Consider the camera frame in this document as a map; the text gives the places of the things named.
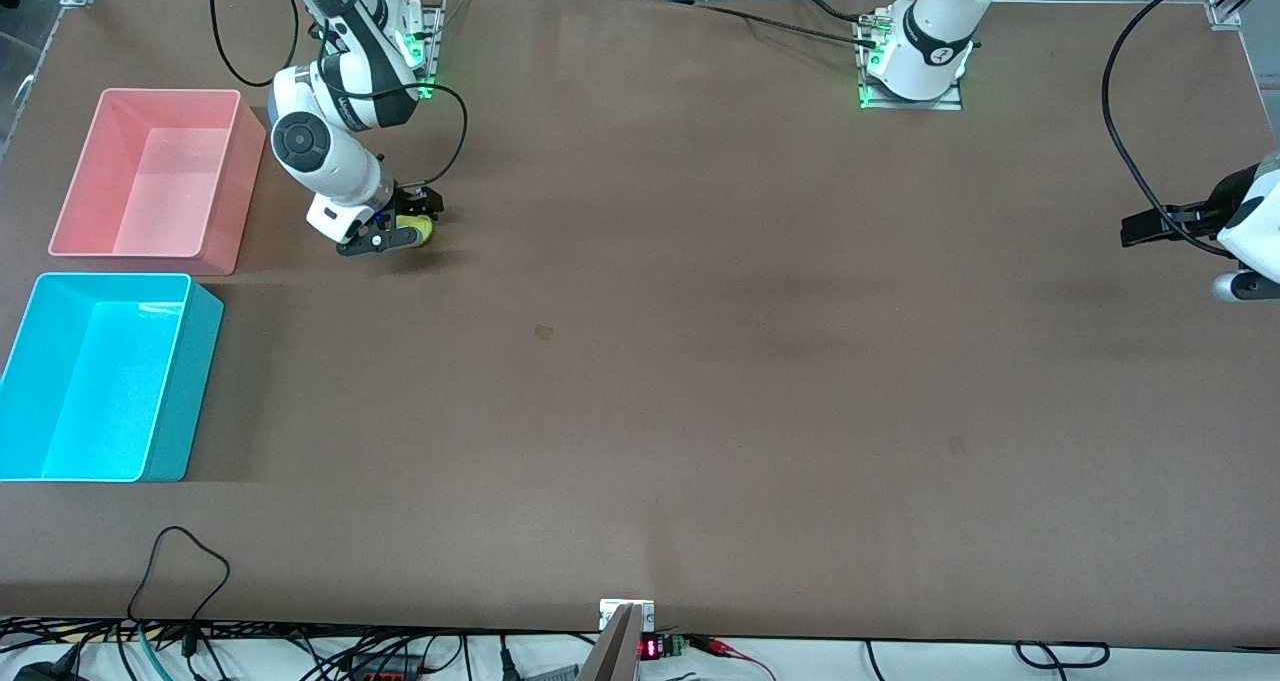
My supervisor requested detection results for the short black base cable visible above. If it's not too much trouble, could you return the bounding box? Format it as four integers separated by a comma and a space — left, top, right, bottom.
788, 0, 873, 27

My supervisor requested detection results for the teal cable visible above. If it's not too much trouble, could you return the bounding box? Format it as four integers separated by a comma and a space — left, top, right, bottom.
138, 621, 171, 681

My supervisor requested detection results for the red clip lead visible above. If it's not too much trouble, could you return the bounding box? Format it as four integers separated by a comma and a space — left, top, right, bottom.
688, 636, 779, 681

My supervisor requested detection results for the grey metal camera bracket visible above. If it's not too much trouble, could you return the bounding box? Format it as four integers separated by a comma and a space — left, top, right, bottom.
578, 599, 656, 681

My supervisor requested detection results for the long black base cable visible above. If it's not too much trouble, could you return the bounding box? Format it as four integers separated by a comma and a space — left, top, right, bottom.
660, 0, 886, 52

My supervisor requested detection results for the blue plastic bin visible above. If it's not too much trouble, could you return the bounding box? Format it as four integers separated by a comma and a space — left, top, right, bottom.
0, 272, 225, 484

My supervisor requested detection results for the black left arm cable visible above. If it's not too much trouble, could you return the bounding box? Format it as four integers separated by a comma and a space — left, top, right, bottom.
1102, 0, 1280, 258

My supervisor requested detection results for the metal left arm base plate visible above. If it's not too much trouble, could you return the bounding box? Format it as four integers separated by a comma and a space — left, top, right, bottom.
858, 11, 966, 112

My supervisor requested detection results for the pink plastic bin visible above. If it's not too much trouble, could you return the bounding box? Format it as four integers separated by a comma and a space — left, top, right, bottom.
48, 87, 268, 277

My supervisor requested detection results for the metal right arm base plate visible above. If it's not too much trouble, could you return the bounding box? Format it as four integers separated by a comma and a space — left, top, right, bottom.
330, 0, 446, 100

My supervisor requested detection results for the thin black looped cable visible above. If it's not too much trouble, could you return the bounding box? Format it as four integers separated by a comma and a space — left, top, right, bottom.
128, 526, 233, 652

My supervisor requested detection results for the black flat coiled cable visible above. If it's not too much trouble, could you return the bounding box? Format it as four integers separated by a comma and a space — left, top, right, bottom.
1015, 641, 1111, 670

